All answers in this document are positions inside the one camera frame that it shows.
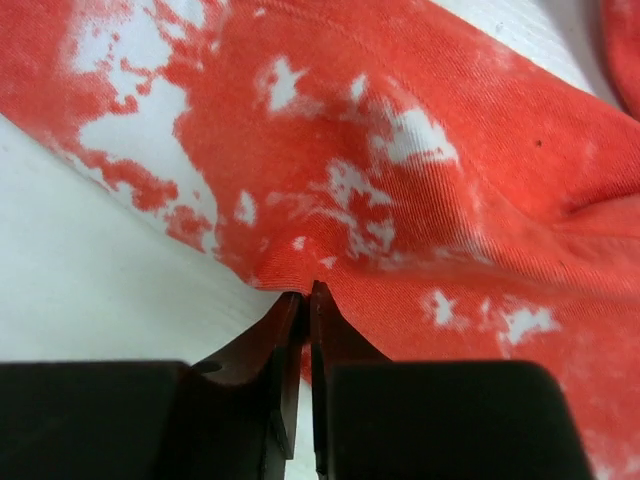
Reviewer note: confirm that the red white tie-dye trousers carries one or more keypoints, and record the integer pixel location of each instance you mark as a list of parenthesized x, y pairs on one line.
[(459, 201)]

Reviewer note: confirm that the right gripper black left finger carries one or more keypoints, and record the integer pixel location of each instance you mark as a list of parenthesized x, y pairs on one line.
[(231, 415)]

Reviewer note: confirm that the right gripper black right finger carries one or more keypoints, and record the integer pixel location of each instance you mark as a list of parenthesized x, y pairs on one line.
[(374, 418)]

